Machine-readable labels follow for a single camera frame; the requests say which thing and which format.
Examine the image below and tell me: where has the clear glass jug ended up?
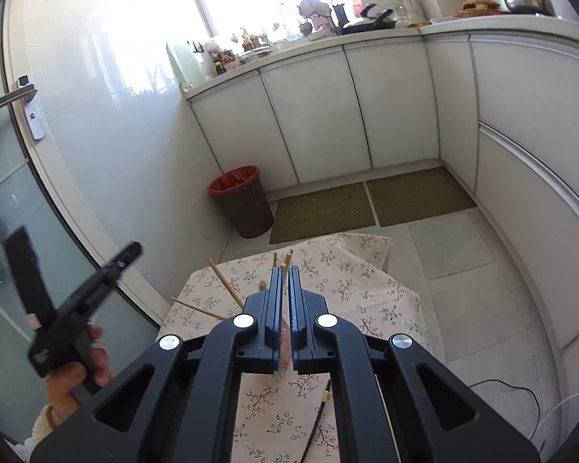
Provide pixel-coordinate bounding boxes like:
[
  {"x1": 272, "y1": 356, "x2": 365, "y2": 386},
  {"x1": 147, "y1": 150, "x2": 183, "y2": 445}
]
[{"x1": 398, "y1": 0, "x2": 419, "y2": 28}]

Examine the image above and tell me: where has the floral tablecloth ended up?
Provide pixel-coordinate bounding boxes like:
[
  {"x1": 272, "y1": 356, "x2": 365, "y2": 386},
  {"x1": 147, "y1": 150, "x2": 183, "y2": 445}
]
[{"x1": 157, "y1": 232, "x2": 447, "y2": 463}]

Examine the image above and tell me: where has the tray with food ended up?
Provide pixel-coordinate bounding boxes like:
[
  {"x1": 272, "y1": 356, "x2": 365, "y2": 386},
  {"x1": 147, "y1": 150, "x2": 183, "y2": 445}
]
[{"x1": 460, "y1": 0, "x2": 503, "y2": 16}]

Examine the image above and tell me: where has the silver door handle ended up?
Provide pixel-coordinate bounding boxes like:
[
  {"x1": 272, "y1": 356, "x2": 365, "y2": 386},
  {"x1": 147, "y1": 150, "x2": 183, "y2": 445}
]
[{"x1": 0, "y1": 74, "x2": 46, "y2": 142}]

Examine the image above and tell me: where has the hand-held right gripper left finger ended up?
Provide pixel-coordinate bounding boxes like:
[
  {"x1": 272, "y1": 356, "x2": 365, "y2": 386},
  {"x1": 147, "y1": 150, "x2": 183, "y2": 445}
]
[{"x1": 29, "y1": 265, "x2": 286, "y2": 463}]

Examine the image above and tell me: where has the pink perforated basket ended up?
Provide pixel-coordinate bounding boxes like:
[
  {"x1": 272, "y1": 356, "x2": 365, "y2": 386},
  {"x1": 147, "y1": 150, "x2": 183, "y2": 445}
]
[{"x1": 277, "y1": 321, "x2": 295, "y2": 373}]

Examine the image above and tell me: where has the person's left hand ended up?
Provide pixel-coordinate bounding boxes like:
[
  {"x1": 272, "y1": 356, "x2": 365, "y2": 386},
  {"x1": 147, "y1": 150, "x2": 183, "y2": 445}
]
[{"x1": 46, "y1": 325, "x2": 114, "y2": 425}]

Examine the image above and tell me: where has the frosted glass door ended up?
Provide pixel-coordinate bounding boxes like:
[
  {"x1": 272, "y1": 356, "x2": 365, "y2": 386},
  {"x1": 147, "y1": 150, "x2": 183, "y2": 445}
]
[{"x1": 0, "y1": 10, "x2": 160, "y2": 444}]

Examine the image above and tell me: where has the person's left forearm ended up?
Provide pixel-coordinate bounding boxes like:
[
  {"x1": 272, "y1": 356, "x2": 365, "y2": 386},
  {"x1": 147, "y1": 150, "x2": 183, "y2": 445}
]
[{"x1": 22, "y1": 402, "x2": 78, "y2": 463}]

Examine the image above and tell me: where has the olive floor mat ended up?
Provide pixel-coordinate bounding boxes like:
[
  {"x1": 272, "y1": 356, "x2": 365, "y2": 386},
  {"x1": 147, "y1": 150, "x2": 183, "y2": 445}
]
[
  {"x1": 269, "y1": 183, "x2": 377, "y2": 245},
  {"x1": 365, "y1": 166, "x2": 478, "y2": 227}
]

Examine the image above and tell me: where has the black cable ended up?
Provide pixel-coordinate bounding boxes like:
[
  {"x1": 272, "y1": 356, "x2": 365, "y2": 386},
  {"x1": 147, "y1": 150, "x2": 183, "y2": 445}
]
[{"x1": 468, "y1": 379, "x2": 543, "y2": 444}]

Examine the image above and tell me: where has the white countertop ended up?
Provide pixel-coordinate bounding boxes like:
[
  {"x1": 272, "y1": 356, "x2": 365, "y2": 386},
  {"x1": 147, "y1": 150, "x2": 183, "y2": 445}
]
[{"x1": 181, "y1": 11, "x2": 579, "y2": 103}]

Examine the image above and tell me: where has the white cable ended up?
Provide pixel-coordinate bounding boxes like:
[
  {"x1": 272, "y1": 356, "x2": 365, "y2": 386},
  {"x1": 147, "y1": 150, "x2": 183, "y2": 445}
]
[{"x1": 540, "y1": 385, "x2": 579, "y2": 447}]

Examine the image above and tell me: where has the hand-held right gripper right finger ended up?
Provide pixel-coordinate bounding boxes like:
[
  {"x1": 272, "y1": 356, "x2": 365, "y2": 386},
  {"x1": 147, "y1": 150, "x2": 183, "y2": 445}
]
[{"x1": 288, "y1": 265, "x2": 543, "y2": 463}]

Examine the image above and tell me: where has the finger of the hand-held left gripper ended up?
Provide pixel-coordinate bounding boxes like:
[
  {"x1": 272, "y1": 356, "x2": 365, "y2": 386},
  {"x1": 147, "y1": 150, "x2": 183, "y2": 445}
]
[{"x1": 52, "y1": 240, "x2": 143, "y2": 324}]

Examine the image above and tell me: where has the brown trash bin red bag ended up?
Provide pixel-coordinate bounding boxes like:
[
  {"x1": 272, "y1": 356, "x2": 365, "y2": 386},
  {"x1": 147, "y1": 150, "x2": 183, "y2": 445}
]
[{"x1": 209, "y1": 165, "x2": 275, "y2": 239}]

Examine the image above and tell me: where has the pale green appliance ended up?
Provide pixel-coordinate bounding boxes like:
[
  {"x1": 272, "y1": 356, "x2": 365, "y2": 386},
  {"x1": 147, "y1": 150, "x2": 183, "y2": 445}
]
[{"x1": 166, "y1": 41, "x2": 207, "y2": 88}]

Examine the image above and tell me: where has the black chopstick with gold band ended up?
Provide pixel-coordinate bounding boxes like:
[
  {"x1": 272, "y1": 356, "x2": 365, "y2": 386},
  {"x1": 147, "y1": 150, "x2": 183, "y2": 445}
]
[{"x1": 299, "y1": 380, "x2": 333, "y2": 461}]

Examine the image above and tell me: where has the grey plastic bag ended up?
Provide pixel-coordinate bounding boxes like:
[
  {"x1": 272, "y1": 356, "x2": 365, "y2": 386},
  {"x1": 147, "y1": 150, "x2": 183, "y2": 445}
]
[{"x1": 296, "y1": 0, "x2": 331, "y2": 26}]

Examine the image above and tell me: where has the row of small countertop jars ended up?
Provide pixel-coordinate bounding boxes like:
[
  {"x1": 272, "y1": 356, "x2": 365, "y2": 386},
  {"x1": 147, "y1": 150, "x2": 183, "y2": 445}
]
[{"x1": 188, "y1": 25, "x2": 290, "y2": 76}]

